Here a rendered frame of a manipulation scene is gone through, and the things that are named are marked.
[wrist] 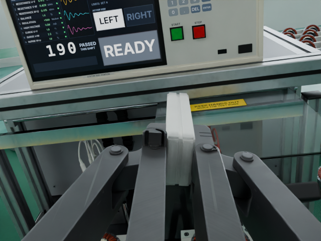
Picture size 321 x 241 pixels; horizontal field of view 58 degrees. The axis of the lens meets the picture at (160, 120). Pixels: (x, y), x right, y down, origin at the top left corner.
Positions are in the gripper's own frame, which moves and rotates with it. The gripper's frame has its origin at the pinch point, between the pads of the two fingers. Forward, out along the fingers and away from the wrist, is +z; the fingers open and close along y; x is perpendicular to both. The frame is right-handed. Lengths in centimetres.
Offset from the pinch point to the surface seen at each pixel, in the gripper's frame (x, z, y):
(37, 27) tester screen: 1.1, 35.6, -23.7
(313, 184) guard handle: -8.7, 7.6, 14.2
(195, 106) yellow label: -10.1, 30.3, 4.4
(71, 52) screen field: -3.1, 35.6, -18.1
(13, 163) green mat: -53, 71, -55
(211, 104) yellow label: -9.6, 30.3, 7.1
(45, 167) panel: -37, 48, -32
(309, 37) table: -16, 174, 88
